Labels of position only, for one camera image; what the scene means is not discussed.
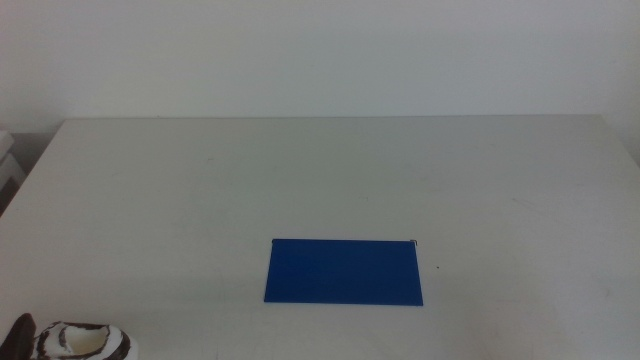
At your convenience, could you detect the white and black shoe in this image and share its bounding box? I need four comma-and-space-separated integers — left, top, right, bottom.
28, 320, 139, 360

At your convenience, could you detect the blue rectangular mat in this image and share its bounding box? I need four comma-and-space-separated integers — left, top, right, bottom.
263, 238, 425, 307

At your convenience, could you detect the white side furniture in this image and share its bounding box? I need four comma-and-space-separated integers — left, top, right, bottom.
0, 129, 27, 195

